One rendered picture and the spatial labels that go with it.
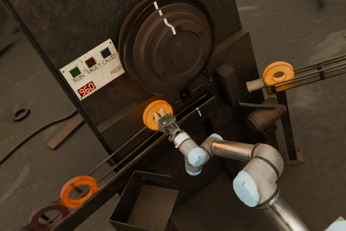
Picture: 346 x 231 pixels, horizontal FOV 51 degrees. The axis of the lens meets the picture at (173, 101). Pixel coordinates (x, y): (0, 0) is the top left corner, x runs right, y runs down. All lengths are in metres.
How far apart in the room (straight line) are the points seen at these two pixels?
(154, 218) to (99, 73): 0.71
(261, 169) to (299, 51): 2.03
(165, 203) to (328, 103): 1.52
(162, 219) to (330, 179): 1.11
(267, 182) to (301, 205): 0.95
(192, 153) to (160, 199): 0.31
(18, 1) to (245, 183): 1.08
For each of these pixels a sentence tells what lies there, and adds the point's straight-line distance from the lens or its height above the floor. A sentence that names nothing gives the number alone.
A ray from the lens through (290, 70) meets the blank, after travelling 1.95.
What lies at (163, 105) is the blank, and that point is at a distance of 1.76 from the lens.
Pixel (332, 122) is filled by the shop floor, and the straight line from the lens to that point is 2.66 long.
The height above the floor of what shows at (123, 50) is 1.22.
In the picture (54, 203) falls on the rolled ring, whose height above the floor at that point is 0.72.
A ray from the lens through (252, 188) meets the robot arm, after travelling 1.33.
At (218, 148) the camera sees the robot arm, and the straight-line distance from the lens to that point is 1.65.
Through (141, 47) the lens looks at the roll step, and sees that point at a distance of 1.56.
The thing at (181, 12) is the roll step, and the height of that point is 1.26.
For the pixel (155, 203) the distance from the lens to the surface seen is 1.76.
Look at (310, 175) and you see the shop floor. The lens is 2.40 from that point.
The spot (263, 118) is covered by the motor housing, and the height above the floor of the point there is 0.51.
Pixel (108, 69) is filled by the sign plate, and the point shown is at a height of 1.12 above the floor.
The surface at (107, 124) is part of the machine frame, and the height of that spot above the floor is 0.87.
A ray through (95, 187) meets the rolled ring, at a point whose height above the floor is 0.66.
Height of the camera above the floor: 1.98
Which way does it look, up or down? 39 degrees down
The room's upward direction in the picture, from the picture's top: 24 degrees counter-clockwise
